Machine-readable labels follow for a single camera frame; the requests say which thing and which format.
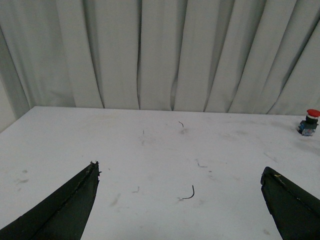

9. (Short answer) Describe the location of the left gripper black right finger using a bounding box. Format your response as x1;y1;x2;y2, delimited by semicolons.
260;166;320;240

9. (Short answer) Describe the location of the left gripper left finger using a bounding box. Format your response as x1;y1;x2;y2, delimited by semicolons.
0;162;100;240

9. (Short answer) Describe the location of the red push button switch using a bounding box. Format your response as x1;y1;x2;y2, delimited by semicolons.
297;109;320;137

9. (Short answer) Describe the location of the curved black wire scrap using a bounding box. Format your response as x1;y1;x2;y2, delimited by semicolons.
177;184;196;201

